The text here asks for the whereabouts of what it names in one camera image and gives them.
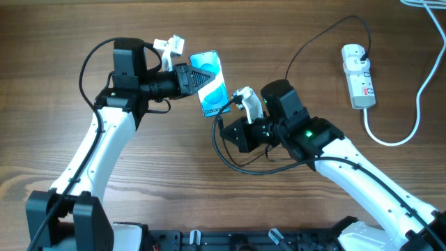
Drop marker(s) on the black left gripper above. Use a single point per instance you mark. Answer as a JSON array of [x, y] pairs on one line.
[[183, 81]]

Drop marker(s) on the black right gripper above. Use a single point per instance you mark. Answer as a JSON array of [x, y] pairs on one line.
[[246, 136]]

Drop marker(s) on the smartphone with teal screen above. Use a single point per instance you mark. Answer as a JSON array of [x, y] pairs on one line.
[[214, 95]]

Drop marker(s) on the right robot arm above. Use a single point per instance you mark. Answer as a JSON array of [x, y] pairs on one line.
[[277, 117]]

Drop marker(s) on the white USB charger plug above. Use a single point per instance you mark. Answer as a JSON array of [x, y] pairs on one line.
[[354, 66]]

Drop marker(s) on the white power strip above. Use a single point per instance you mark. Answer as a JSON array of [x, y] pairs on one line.
[[360, 87]]

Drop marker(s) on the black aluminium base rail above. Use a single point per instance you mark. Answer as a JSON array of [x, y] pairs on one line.
[[174, 240]]

